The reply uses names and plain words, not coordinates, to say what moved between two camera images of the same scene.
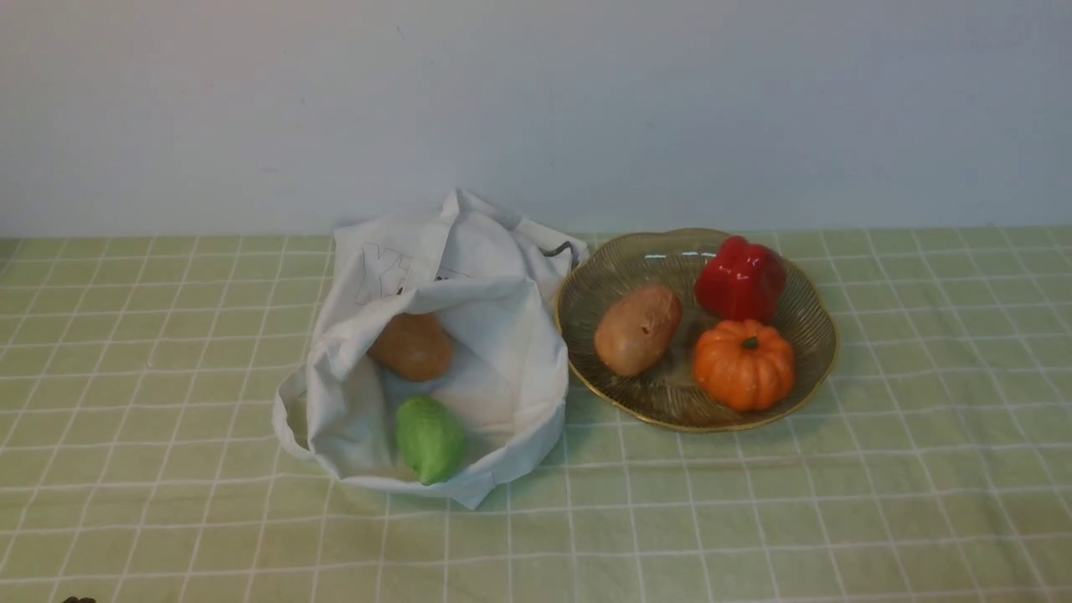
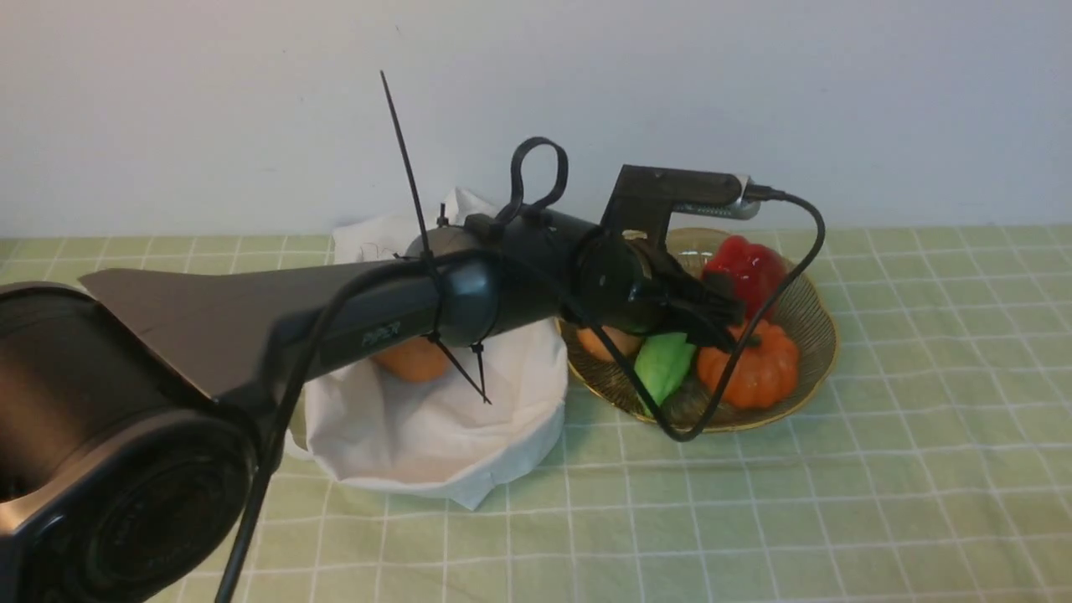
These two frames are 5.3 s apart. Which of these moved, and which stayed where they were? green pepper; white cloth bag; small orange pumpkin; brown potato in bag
Moved: green pepper
Stayed: brown potato in bag; small orange pumpkin; white cloth bag
